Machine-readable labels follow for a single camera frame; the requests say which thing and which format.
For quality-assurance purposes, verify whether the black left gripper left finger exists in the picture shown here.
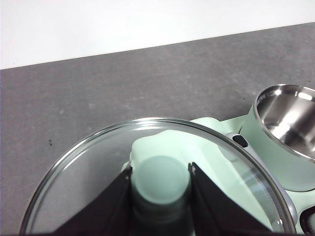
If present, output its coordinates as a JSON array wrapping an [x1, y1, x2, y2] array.
[[52, 165, 135, 236]]

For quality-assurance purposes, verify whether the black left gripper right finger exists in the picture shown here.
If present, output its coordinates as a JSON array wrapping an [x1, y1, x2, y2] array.
[[188, 161, 274, 236]]

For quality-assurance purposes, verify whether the glass pot lid green knob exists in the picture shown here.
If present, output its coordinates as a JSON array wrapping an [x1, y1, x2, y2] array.
[[19, 117, 298, 236]]

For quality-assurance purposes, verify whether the mint green breakfast machine base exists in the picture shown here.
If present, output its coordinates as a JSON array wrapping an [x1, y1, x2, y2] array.
[[189, 117, 315, 236]]

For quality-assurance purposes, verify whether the mint green pot with handle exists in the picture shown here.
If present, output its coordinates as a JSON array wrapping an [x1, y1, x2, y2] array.
[[239, 84, 315, 193]]

